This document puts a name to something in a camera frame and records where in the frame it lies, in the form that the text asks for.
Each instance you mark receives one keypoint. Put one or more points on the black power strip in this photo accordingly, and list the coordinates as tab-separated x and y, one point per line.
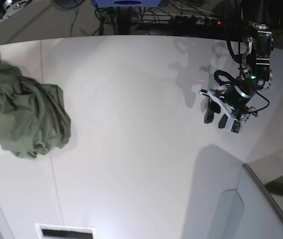
196	20

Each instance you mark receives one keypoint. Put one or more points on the grey metal table-side rail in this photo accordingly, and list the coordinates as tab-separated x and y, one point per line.
274	206

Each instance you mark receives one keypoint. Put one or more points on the blue bin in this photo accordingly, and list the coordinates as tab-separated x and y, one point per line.
127	3

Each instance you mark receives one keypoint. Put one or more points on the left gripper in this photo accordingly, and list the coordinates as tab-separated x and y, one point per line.
236	96

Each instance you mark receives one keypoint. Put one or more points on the green t-shirt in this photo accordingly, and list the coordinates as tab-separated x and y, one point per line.
33	120

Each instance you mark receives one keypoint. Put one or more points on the black floor fan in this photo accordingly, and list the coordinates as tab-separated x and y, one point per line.
68	4

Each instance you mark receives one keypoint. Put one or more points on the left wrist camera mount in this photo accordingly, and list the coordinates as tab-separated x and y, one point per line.
236	118

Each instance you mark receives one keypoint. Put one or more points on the white label with black bar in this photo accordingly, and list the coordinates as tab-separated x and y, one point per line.
49	231

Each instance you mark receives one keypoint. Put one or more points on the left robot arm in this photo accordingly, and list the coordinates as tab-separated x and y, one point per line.
254	63

